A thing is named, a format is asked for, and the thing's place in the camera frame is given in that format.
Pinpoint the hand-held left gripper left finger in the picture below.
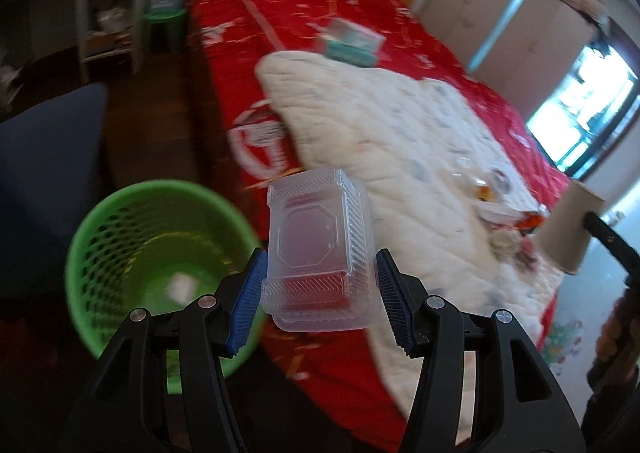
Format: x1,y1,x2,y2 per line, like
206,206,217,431
60,247,269,453

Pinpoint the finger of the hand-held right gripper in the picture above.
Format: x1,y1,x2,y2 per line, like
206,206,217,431
584,212,640,286

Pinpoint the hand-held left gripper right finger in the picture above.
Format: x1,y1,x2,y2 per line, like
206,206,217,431
376,248,586,453

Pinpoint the brown paper cup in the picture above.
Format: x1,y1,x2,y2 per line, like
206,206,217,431
537,180,606,276

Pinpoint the clear plastic clamshell box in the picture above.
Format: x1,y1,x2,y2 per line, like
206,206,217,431
260,167,380,333

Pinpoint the green mesh waste basket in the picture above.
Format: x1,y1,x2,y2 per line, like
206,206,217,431
65,179,268,395

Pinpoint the clear plastic wrapper with food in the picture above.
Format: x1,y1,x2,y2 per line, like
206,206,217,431
451,167,507,205

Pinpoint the person's right hand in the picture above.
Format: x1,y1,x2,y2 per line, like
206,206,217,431
596,294,632,384

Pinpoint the white crumpled paper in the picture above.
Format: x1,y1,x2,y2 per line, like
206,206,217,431
165,273,196,303

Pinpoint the orange snack wrapper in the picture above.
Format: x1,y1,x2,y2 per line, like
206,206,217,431
515,212,545,236

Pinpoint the bright window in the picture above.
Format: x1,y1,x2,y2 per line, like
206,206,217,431
527,46,640,180

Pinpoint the white quilted blanket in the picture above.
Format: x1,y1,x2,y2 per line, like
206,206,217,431
255,50,566,419

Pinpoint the red printed bed blanket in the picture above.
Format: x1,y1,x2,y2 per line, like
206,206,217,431
187,0,573,451

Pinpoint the dark blue chair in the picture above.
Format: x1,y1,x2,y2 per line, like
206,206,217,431
0,82,109,286

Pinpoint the teal tissue pack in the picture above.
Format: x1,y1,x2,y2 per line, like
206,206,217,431
316,40,379,69
320,18,386,53

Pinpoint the white wardrobe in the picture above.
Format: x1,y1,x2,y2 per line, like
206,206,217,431
419,0,597,80

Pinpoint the green plastic stool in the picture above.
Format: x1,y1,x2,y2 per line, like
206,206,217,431
144,7,189,53

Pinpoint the white plastic bag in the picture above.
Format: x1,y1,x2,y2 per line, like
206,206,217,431
95,6,132,34

